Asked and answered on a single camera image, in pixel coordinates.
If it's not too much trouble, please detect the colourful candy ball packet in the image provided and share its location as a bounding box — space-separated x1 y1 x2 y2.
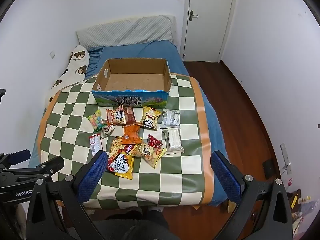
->
87 109 107 133

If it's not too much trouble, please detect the clear white snack packet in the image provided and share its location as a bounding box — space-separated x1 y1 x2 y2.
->
162 128 185 155

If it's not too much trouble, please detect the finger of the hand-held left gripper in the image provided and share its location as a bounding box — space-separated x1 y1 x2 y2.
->
0 156 65 180
0 149 31 170

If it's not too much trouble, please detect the bear-print white pillow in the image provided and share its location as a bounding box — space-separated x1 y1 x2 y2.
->
45 45 90 110

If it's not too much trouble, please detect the black box on floor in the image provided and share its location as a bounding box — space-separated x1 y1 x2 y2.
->
262 159 278 180

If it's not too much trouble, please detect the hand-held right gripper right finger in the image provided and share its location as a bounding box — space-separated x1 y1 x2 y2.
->
210 151 293 240

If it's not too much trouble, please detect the large red-yellow snack packet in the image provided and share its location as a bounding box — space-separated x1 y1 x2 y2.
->
106 151 134 180

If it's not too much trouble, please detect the red-yellow lettered snack packet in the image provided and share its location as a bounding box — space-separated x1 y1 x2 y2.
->
122 144 138 157

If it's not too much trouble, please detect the yellow panda snack packet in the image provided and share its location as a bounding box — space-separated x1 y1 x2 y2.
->
138 106 162 130

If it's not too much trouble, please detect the pile of small floor clutter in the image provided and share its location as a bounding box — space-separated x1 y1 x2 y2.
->
286 190 314 233

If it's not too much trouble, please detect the small dark red packet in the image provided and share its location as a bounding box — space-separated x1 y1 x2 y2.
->
147 134 163 149

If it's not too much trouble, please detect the blue satin pillow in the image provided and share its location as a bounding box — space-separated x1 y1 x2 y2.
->
84 46 105 79

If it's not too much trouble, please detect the grey-white snack packet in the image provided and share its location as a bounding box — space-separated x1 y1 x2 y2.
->
160 109 181 130

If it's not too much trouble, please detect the red-white striped snack packet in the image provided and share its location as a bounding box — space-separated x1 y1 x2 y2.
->
89 134 103 157

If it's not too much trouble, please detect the yellow noodle-print snack packet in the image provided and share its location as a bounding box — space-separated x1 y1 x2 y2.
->
108 136 125 159

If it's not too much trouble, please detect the orange snack packet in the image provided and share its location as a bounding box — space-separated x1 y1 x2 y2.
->
121 124 142 145

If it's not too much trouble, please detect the green-white checkered blanket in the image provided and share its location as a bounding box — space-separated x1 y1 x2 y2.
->
40 72 215 209

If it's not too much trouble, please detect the grey textured pillow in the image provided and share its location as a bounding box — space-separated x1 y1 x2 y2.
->
76 15 175 49

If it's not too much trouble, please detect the white door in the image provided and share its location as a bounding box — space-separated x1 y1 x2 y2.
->
180 0 237 63

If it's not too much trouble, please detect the small white panda packet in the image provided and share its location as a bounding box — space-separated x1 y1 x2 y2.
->
101 125 115 140

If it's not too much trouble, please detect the blue bed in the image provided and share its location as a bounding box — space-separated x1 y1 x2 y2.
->
29 41 228 207

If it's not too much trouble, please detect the white power strip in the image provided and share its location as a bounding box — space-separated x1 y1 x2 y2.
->
280 144 292 175

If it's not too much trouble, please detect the red-brown panda snack packet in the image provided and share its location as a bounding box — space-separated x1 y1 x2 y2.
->
106 105 127 126

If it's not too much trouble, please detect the cream snack packet black lettering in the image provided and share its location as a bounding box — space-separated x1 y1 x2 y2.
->
132 142 167 168

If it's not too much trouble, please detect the printed cardboard box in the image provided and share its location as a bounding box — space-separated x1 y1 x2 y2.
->
91 58 173 107

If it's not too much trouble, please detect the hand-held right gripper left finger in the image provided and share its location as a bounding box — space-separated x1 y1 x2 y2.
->
26 150 108 240

